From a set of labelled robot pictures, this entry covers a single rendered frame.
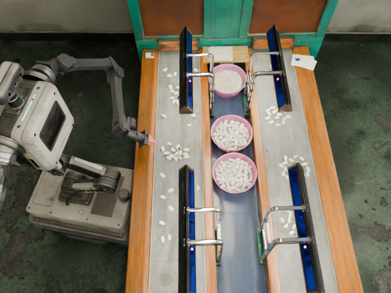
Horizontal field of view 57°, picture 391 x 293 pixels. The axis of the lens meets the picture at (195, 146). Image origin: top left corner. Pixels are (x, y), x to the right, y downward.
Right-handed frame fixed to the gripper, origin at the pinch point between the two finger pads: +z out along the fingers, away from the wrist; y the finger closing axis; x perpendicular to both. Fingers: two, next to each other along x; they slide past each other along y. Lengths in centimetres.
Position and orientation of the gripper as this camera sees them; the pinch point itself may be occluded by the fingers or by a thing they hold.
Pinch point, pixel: (155, 143)
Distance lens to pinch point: 220.7
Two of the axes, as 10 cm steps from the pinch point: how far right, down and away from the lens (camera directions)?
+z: 7.8, 3.1, 5.4
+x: -6.2, 3.8, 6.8
